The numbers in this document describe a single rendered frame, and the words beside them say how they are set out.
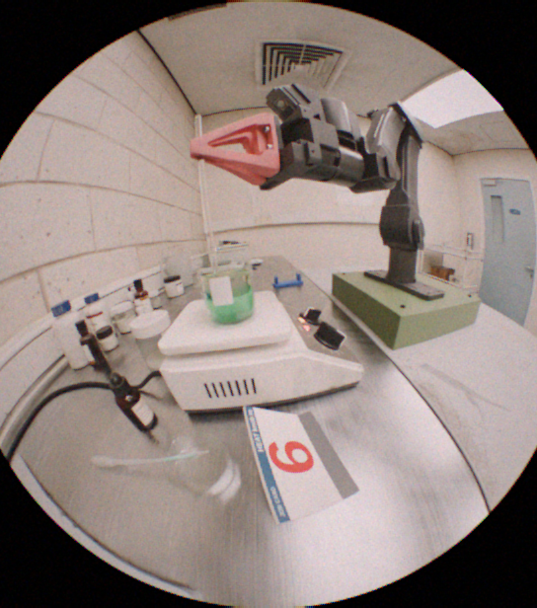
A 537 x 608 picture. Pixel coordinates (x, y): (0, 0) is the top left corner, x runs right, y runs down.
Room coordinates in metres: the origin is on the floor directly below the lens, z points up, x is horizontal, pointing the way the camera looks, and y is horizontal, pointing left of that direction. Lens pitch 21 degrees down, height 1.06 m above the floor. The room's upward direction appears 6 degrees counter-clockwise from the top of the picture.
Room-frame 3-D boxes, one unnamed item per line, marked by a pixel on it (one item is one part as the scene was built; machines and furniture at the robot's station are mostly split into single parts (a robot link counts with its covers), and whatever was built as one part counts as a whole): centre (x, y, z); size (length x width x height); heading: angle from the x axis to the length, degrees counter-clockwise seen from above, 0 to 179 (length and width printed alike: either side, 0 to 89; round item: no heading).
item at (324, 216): (1.62, -0.43, 1.23); 1.90 x 0.06 x 0.10; 90
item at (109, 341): (0.25, 0.35, 0.92); 0.04 x 0.04 x 0.04
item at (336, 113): (0.24, -0.14, 1.20); 0.12 x 0.09 x 0.12; 111
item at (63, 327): (0.19, 0.40, 0.96); 0.07 x 0.07 x 0.13
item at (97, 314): (0.29, 0.42, 0.96); 0.06 x 0.06 x 0.11
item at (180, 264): (0.76, 0.40, 0.97); 0.18 x 0.13 x 0.15; 161
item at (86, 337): (0.19, 0.34, 0.94); 0.04 x 0.04 x 0.09
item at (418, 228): (0.30, -0.28, 1.06); 0.09 x 0.06 x 0.06; 21
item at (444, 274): (1.29, -2.09, 0.59); 0.65 x 0.48 x 0.93; 0
